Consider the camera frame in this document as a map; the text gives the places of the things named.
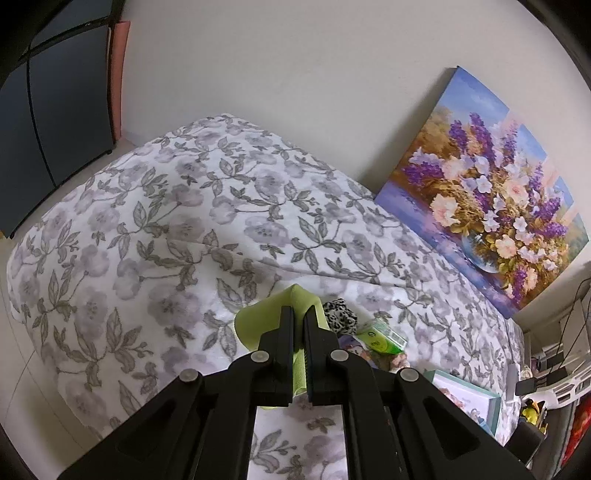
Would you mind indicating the purple cartoon tissue packet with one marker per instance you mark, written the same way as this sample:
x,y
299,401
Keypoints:
x,y
353,346

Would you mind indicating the dark cabinet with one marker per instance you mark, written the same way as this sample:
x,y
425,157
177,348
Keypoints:
x,y
46,120

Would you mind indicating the leopard print scrunchie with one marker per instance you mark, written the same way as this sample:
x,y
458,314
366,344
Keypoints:
x,y
340,316

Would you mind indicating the yellow toy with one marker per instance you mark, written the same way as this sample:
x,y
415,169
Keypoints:
x,y
532,410

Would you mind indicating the pink board edge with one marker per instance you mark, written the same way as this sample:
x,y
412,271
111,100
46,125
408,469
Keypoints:
x,y
119,78

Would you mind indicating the grey floral blanket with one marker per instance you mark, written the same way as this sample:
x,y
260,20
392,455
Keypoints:
x,y
184,230

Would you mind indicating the flower painting canvas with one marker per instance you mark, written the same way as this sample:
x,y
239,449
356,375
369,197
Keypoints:
x,y
485,194

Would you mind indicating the red cloth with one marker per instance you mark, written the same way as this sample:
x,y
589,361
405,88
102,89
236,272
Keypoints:
x,y
579,431

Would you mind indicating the white power strip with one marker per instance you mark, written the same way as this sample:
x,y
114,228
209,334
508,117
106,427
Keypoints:
x,y
511,383

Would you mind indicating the green tissue packet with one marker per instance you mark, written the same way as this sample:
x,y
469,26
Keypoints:
x,y
382,339

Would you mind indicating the white lattice chair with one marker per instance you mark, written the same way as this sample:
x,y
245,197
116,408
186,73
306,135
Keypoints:
x,y
565,383

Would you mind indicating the yellow-green soft cloth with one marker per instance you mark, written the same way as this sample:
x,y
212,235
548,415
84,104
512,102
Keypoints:
x,y
258,318

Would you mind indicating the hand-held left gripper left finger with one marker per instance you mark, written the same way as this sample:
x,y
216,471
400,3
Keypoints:
x,y
281,355

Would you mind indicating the teal shallow cardboard box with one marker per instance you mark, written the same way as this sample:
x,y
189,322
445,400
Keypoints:
x,y
466,399

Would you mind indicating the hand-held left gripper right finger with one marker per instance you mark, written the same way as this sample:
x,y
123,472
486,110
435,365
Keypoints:
x,y
318,360

